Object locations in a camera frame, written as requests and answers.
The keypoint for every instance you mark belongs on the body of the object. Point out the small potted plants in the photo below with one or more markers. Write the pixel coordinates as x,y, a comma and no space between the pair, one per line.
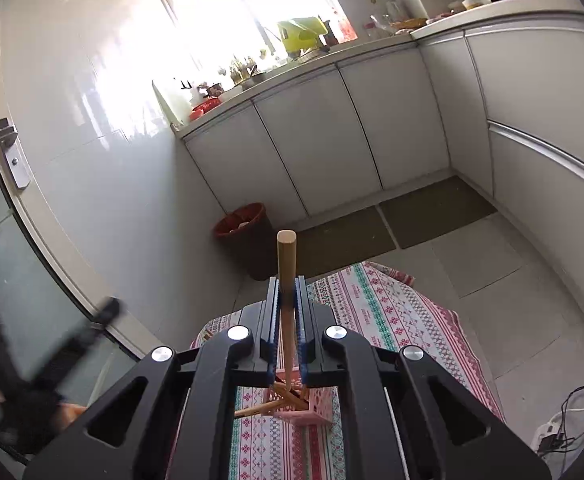
242,69

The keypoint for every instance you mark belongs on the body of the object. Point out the yellow green dish rack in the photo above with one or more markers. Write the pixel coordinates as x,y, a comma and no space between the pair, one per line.
302,35

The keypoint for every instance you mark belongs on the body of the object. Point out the white bowl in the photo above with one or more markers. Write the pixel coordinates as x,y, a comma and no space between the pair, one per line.
230,95

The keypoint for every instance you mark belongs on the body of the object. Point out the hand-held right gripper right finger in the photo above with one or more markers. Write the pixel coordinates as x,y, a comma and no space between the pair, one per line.
302,310

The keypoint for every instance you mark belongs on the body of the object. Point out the frosted glass door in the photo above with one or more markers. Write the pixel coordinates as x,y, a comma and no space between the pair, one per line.
2,260

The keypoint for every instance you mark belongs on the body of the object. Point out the white kitchen cabinet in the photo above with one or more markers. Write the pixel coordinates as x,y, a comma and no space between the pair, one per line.
322,125
537,110

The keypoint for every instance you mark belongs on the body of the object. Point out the bright kitchen window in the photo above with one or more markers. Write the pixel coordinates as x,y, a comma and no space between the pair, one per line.
232,5

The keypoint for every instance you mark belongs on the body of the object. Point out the pink plastic basket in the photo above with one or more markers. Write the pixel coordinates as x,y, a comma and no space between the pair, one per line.
302,414

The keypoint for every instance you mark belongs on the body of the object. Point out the brown floor mat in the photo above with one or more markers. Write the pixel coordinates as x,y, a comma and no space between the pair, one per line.
347,242

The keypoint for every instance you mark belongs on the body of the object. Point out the red bowl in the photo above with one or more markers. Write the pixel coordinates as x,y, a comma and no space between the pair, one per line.
205,106

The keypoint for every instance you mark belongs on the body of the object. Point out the black plug adapter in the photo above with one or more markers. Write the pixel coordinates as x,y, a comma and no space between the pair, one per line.
552,442

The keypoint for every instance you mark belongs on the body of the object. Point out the red label bottle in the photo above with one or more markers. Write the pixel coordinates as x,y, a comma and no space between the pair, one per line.
343,27

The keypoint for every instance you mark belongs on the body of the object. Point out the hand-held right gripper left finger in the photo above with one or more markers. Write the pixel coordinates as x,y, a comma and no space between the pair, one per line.
271,310

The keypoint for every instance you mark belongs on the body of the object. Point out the red trash bin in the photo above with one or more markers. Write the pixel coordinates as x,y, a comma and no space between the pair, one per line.
242,225

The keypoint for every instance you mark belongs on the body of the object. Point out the red green patterned tablecloth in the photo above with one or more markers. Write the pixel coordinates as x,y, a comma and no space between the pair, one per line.
387,320

